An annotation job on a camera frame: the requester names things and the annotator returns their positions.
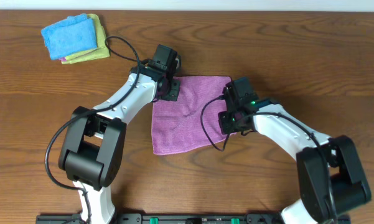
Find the blue folded cloth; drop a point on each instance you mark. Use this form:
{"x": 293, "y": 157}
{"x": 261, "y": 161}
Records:
{"x": 71, "y": 35}

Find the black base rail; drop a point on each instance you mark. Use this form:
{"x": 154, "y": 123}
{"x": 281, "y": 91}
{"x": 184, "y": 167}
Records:
{"x": 137, "y": 218}

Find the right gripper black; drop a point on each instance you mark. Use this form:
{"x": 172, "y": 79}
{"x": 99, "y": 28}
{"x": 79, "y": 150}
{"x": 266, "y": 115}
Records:
{"x": 225, "y": 122}

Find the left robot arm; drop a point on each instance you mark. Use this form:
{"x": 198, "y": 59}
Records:
{"x": 93, "y": 146}

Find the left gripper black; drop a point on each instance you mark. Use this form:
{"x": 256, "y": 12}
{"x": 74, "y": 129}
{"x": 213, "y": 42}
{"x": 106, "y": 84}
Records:
{"x": 173, "y": 90}

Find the lower green folded cloth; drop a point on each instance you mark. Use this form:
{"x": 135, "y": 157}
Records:
{"x": 93, "y": 56}

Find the upper green folded cloth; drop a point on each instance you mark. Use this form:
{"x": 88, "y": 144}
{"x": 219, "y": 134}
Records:
{"x": 101, "y": 39}

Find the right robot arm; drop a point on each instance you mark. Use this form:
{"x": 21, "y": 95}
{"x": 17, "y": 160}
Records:
{"x": 331, "y": 177}

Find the green folded cloth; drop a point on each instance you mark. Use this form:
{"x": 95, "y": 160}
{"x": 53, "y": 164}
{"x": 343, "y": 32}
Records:
{"x": 93, "y": 56}
{"x": 101, "y": 39}

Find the purple microfibre cloth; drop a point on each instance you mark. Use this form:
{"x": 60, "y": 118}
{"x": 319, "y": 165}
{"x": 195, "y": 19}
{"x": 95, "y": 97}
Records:
{"x": 184, "y": 125}

